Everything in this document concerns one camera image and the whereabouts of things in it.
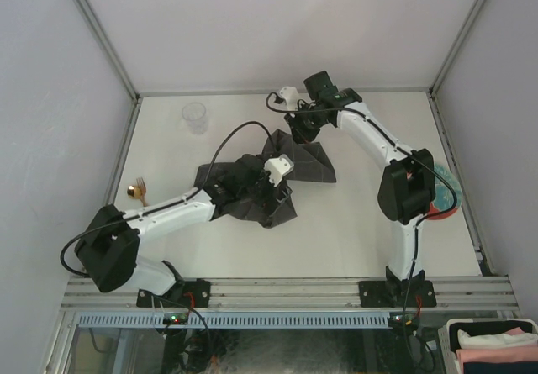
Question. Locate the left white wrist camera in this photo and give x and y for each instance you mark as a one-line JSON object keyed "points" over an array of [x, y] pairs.
{"points": [[277, 168]]}

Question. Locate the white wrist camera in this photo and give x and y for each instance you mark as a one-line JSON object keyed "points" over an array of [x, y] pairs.
{"points": [[290, 96], [277, 168]]}

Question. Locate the gold spoon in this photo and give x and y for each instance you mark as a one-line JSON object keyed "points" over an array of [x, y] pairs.
{"points": [[137, 193]]}

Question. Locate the dark grey checked cloth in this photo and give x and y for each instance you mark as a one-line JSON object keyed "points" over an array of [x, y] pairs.
{"points": [[294, 168]]}

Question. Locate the clear drinking glass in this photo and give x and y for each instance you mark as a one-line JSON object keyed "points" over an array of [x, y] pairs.
{"points": [[196, 117]]}

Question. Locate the blue slotted cable duct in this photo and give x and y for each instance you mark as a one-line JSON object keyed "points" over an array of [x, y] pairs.
{"points": [[235, 320]]}

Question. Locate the red and teal plate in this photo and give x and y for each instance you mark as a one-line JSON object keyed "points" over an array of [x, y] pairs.
{"points": [[448, 194]]}

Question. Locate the white laundry basket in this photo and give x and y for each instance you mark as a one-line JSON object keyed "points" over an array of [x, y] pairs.
{"points": [[489, 345]]}

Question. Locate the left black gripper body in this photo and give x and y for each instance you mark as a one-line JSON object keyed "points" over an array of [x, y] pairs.
{"points": [[261, 193]]}

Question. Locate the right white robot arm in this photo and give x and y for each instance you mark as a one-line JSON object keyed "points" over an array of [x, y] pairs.
{"points": [[324, 94]]}

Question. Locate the gold fork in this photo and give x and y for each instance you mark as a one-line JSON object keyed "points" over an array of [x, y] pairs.
{"points": [[143, 187]]}

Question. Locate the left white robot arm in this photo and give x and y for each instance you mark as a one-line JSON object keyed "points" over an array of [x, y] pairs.
{"points": [[109, 251]]}

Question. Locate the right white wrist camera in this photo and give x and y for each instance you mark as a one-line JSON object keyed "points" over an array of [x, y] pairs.
{"points": [[290, 96]]}

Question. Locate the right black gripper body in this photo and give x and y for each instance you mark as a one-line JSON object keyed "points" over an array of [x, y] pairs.
{"points": [[307, 124]]}

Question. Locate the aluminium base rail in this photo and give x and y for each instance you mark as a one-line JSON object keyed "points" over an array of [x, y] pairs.
{"points": [[333, 294]]}

